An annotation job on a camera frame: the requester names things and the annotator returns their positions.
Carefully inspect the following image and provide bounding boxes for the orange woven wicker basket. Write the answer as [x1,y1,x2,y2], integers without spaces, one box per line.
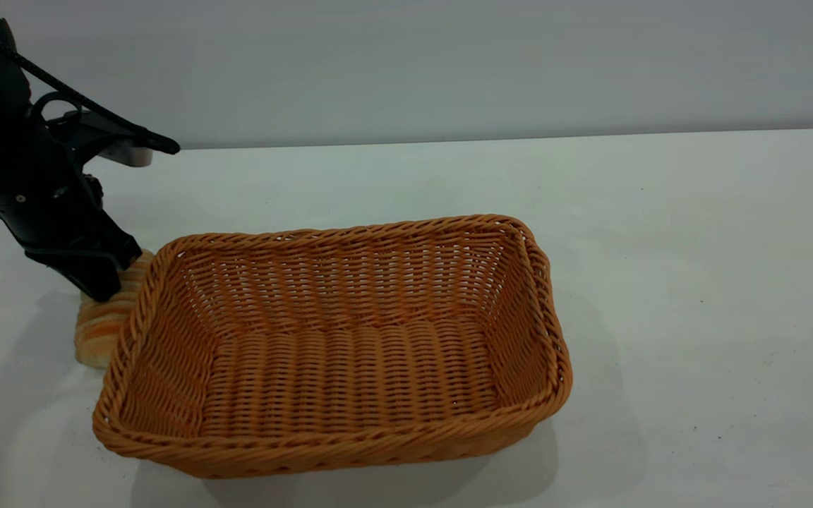
[92,214,574,480]

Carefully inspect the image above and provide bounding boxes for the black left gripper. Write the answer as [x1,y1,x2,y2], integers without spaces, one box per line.
[0,175,144,303]

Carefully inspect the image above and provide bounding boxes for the striped oblong bread roll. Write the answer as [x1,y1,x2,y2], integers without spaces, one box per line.
[73,249,157,370]

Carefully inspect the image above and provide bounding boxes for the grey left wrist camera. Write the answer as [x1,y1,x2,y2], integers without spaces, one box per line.
[47,111,181,168]

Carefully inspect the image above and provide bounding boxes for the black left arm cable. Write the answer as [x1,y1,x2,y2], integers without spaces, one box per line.
[0,14,157,138]

